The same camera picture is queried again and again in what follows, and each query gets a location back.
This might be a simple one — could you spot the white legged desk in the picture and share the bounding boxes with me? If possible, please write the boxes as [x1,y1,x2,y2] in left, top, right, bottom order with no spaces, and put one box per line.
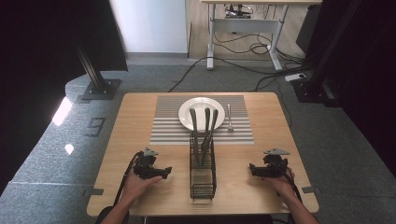
[200,0,323,72]

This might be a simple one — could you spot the black metal stand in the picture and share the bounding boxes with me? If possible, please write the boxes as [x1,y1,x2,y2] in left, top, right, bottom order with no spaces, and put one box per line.
[74,41,122,102]
[291,0,363,108]

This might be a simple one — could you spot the person's right hand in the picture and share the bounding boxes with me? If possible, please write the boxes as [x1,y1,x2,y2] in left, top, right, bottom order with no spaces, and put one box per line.
[266,167,297,200]

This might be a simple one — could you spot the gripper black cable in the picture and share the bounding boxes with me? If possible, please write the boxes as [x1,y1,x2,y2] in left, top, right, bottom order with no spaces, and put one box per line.
[271,161,304,203]
[113,151,144,206]

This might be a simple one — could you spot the silver fork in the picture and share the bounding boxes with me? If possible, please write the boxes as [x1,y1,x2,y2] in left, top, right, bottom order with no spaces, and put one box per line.
[226,103,234,132]

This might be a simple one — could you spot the black floor cable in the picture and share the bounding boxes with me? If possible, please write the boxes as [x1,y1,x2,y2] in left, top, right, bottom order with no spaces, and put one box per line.
[167,56,209,93]

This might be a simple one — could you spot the white power strip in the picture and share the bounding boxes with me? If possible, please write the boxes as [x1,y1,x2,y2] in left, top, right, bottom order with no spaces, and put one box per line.
[284,72,307,83]

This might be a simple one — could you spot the white plate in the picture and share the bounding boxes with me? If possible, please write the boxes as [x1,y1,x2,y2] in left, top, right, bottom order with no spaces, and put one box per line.
[177,96,226,133]

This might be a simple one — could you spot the black wire cutlery rack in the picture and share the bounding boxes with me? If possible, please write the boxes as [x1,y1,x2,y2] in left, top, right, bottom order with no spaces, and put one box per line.
[189,133,218,201]

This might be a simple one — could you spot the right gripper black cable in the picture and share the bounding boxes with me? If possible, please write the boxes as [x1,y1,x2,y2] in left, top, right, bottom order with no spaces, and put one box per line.
[271,161,304,203]

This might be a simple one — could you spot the bundle of black floor cables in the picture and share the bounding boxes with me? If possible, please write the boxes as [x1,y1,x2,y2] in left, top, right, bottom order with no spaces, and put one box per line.
[213,31,312,93]

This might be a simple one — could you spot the cable tray under desk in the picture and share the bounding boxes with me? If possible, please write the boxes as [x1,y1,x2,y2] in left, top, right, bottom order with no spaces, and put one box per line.
[224,3,254,19]

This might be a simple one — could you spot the person's left hand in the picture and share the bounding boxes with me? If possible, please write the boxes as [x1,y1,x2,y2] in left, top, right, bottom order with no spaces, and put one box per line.
[121,170,163,203]

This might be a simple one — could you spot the black curtain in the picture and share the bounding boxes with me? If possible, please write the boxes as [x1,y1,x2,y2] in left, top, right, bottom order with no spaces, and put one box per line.
[295,0,396,179]
[0,0,129,195]

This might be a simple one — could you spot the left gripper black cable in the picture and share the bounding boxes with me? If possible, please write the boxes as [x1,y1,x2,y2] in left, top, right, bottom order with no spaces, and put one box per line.
[113,151,144,206]

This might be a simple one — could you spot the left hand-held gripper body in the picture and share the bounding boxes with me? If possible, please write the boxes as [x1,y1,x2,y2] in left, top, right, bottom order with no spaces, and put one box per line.
[133,147,161,180]

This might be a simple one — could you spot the grey striped placemat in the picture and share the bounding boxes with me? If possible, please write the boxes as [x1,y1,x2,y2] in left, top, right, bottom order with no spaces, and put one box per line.
[148,94,255,147]

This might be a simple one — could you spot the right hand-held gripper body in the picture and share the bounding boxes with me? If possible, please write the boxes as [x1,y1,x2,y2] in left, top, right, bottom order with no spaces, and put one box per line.
[262,147,290,179]

